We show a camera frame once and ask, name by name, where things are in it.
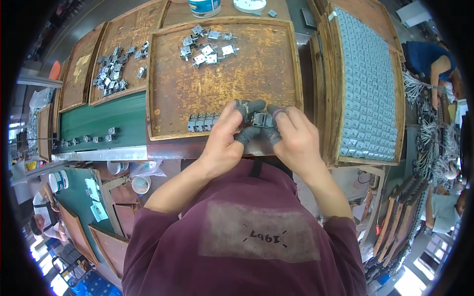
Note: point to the person's right hand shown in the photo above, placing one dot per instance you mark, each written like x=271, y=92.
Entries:
x=300, y=144

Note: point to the person's left hand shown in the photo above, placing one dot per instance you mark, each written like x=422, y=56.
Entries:
x=222, y=148

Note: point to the small metal latch part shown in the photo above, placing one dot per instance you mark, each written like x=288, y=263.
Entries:
x=263, y=120

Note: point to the stack of wooden trays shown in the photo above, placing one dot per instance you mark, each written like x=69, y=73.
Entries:
x=329, y=96

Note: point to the large worn wooden tray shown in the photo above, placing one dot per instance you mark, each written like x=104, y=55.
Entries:
x=229, y=88

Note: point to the clear plastic bag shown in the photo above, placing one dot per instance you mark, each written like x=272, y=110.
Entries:
x=148, y=168

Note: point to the grid of grey metal parts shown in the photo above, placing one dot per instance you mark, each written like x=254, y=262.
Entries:
x=366, y=88

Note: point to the white plastic cup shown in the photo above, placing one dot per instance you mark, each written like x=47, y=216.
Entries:
x=141, y=185

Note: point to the person's body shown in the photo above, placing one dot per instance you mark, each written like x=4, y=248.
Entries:
x=244, y=240

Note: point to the scattered group of metal brackets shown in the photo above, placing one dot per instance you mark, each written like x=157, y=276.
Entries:
x=207, y=51

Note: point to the white bucket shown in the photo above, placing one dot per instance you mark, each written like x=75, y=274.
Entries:
x=116, y=167

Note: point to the green conveyor belt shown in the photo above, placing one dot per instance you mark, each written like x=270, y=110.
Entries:
x=107, y=114

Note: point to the grey metal plate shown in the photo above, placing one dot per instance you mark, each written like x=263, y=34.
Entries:
x=309, y=18

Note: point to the leaning wooden trays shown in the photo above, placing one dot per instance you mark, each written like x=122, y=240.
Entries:
x=400, y=222

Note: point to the row of parts on belt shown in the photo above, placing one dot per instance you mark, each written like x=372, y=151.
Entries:
x=89, y=139

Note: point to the small loose metal piece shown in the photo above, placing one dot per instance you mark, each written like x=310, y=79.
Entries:
x=272, y=13

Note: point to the heap of metal brackets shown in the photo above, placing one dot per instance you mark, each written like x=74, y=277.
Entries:
x=111, y=72

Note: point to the white tub with blue label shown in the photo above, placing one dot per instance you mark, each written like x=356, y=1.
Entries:
x=204, y=7

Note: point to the white round lid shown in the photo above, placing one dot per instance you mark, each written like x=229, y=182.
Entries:
x=250, y=5

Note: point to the green side table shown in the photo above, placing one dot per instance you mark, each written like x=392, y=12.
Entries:
x=79, y=199

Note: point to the low wooden tray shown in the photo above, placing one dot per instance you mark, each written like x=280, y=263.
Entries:
x=111, y=251
x=77, y=233

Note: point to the wooden tray with heap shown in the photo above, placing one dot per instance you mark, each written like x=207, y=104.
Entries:
x=126, y=26

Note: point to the empty wooden tray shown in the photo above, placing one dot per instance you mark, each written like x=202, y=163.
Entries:
x=79, y=77

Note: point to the small white tub blue label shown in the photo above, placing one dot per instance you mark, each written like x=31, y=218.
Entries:
x=58, y=181

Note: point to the narrow wooden tray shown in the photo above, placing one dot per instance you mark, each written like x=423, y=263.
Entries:
x=44, y=133

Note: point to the orange plastic object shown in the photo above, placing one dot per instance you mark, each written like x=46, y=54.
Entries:
x=54, y=70

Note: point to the blue plastic crate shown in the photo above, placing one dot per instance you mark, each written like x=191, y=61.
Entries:
x=96, y=285

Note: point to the plastic bag of parts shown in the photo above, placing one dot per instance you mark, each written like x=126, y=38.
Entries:
x=40, y=99

